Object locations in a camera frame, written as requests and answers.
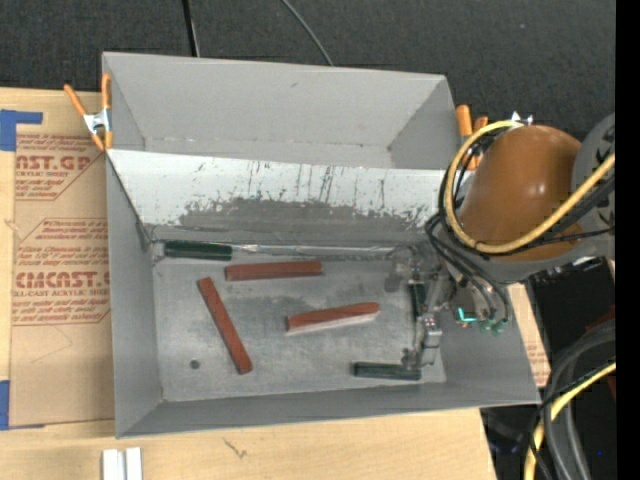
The red-brown flat block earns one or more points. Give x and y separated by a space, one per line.
224 325
272 270
332 315

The grey metal bin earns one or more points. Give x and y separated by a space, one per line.
300 208

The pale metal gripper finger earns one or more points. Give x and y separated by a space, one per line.
429 339
419 293

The dark green flat block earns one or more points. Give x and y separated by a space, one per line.
385 371
198 250

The brown cardboard board red print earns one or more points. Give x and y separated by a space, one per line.
55 288

